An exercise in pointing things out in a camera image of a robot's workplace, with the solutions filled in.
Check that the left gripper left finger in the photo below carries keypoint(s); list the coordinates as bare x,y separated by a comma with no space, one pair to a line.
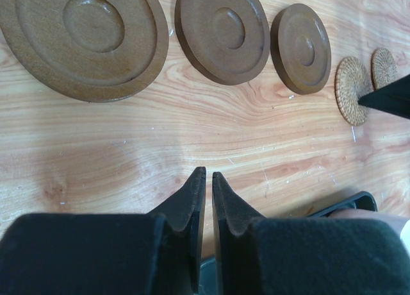
154,253

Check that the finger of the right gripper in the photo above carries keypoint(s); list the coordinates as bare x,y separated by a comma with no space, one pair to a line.
393,98

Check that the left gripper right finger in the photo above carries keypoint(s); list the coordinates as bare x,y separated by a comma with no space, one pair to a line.
350,252

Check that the woven rattan coaster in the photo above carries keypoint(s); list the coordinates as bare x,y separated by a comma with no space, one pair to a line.
352,82
384,68

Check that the brown wooden coaster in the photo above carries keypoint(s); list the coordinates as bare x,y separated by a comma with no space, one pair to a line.
90,50
300,49
228,41

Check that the black plastic tray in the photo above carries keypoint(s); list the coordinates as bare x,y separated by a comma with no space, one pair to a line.
362,201

